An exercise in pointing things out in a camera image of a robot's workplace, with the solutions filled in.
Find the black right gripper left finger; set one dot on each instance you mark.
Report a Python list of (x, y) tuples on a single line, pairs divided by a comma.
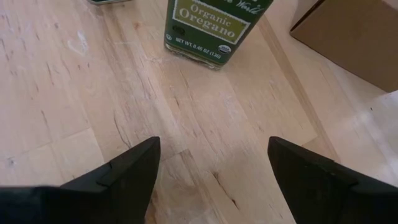
[(118, 193)]

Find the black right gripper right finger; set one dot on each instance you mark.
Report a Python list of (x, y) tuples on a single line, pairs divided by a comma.
[(326, 193)]

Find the green oregano spice jar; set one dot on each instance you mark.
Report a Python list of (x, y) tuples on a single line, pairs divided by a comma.
[(211, 28)]

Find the green black pepper tin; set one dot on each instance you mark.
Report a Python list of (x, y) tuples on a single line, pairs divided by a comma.
[(105, 1)]

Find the brown cardboard box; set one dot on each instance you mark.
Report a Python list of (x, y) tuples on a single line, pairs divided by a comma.
[(357, 37)]

